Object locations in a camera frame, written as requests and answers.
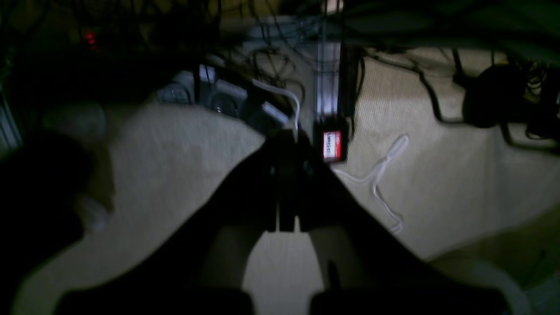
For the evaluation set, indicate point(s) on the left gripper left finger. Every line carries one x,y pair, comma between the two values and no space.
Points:
200,268

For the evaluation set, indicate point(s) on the grey power strip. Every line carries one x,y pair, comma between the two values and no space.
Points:
229,93

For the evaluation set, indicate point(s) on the black device with red label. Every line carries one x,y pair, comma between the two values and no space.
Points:
331,138

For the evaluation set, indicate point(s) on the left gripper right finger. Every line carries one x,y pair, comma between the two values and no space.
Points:
368,271

